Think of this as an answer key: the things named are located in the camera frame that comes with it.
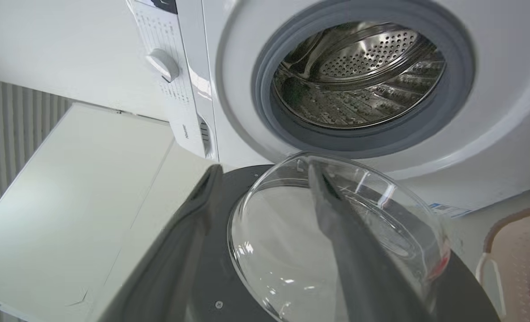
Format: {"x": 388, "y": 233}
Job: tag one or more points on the grey rubber door gasket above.
{"x": 457, "y": 67}

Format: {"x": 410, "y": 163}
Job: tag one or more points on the white front-load washing machine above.
{"x": 497, "y": 125}

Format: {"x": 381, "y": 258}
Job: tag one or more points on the white flat cabinet panel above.
{"x": 77, "y": 201}

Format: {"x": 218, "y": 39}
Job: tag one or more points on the white round control dial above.
{"x": 163, "y": 65}

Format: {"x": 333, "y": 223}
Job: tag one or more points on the blue white label sticker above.
{"x": 448, "y": 209}

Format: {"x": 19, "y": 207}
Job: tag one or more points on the white ribbed wall panel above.
{"x": 19, "y": 129}

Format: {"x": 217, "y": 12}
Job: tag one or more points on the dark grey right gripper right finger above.
{"x": 363, "y": 268}

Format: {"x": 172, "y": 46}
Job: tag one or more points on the perforated steel washer drum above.
{"x": 359, "y": 89}

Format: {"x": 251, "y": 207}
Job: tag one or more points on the washing machine door glass bowl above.
{"x": 269, "y": 250}

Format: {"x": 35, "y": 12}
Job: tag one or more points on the beige plastic laundry basket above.
{"x": 515, "y": 250}

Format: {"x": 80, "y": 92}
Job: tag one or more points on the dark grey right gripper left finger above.
{"x": 171, "y": 250}

